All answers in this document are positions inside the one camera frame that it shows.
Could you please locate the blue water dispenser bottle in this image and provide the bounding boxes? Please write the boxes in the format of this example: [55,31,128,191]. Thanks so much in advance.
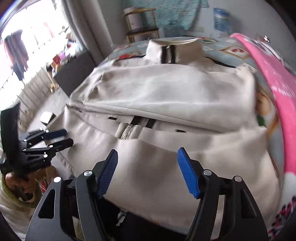
[213,8,231,35]

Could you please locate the grey window curtain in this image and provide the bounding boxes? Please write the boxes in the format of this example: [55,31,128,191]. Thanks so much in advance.
[61,0,113,65]

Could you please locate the dark grey low cabinet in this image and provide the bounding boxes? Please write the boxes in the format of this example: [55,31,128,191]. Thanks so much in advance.
[54,51,95,97]

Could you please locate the teal patterned wall cloth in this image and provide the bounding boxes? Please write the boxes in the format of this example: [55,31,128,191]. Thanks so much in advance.
[120,0,209,30]

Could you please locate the cream zip jacket black trim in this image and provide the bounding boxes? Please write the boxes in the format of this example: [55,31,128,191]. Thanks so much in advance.
[49,39,280,233]

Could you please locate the person's left hand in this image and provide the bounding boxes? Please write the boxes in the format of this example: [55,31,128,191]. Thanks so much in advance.
[4,166,59,194]

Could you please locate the dark hanging clothes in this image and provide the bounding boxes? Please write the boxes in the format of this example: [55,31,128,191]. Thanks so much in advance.
[4,30,29,81]

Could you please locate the wooden chair dark seat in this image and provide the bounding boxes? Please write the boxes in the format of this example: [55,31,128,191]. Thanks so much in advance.
[122,6,159,43]

